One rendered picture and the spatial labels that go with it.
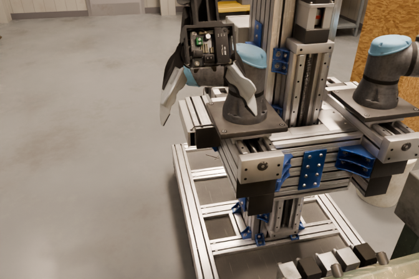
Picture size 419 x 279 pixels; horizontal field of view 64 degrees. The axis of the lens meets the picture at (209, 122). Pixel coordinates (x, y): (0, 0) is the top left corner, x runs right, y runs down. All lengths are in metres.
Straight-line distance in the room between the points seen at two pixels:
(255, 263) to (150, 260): 0.61
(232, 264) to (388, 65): 1.09
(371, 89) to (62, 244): 1.81
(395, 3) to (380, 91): 1.42
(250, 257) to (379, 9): 1.88
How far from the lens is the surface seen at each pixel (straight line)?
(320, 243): 1.87
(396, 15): 2.64
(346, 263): 1.10
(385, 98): 1.29
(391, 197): 2.48
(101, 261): 2.07
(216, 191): 2.05
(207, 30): 0.50
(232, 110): 1.08
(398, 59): 1.26
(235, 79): 0.54
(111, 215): 2.29
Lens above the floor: 1.59
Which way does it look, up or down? 30 degrees down
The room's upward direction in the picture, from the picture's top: straight up
